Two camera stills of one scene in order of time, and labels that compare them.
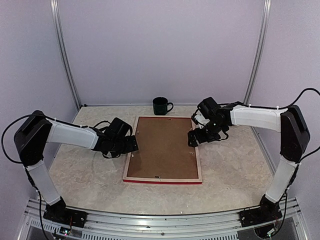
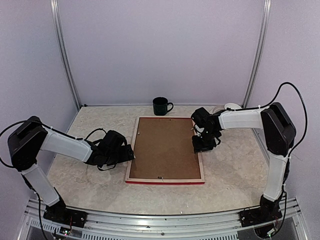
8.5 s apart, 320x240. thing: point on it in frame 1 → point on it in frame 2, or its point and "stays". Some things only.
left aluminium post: [62, 43] stays
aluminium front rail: [115, 225] stays
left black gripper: [132, 146] → [125, 157]
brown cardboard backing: [163, 149] stays
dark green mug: [160, 106] stays
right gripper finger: [191, 139] → [203, 144]
